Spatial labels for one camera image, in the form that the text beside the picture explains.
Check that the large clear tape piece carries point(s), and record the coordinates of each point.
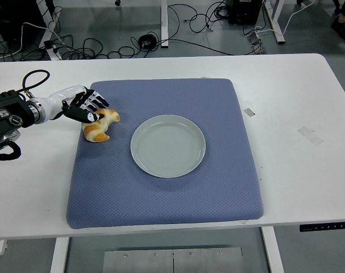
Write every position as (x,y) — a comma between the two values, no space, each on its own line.
(311,136)

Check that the grey round plate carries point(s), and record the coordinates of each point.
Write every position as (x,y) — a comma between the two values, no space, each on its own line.
(168,148)

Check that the croissant bread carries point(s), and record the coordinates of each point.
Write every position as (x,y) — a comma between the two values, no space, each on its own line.
(99,130)

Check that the black power adapter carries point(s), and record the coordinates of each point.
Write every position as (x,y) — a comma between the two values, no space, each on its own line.
(48,44)

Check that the blue quilted mat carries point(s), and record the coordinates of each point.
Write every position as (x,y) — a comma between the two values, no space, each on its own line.
(104,185)

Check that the small clear tape piece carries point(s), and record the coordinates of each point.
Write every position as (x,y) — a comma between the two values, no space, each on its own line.
(249,112)

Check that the black computer case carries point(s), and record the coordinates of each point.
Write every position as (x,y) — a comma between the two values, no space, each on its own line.
(244,11)

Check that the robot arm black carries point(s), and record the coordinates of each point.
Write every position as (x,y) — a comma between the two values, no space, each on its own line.
(7,113)

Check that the white slanted desk leg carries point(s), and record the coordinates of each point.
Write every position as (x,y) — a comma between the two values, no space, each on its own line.
(48,31)

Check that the white desk leg straight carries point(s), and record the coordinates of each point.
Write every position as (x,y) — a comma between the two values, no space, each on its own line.
(164,22)

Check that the person's foot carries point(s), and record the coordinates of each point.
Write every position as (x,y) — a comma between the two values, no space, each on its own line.
(342,28)

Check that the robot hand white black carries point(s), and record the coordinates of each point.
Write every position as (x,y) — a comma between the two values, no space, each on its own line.
(54,99)

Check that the black table control panel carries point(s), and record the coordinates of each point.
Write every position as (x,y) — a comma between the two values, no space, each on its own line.
(325,227)

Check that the grey foot pedal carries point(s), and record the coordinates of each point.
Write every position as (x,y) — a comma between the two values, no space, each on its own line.
(257,44)

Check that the white table leg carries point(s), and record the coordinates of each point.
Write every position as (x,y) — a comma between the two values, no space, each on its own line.
(273,253)
(59,256)

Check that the white desk leg with foot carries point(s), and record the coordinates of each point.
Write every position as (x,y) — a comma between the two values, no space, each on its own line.
(276,22)

